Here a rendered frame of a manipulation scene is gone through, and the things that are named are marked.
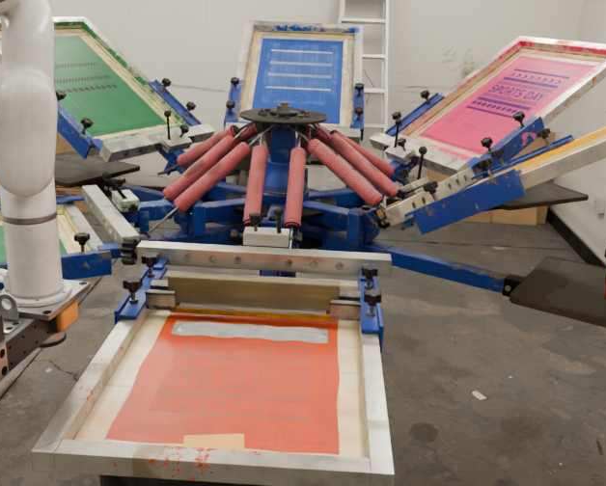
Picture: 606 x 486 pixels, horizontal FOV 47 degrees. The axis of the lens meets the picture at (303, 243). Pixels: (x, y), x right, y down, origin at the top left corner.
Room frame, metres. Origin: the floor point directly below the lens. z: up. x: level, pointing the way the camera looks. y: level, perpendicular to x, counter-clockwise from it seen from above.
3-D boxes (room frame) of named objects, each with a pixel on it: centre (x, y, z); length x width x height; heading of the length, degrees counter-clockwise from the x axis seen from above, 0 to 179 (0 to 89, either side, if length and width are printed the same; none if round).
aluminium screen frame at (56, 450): (1.32, 0.12, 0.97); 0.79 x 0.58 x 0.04; 178
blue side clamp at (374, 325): (1.55, -0.17, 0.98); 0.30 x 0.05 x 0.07; 178
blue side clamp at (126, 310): (1.57, 0.39, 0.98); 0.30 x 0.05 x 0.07; 178
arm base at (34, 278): (1.22, 0.52, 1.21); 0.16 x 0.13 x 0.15; 80
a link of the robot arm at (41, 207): (1.21, 0.50, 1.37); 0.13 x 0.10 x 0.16; 21
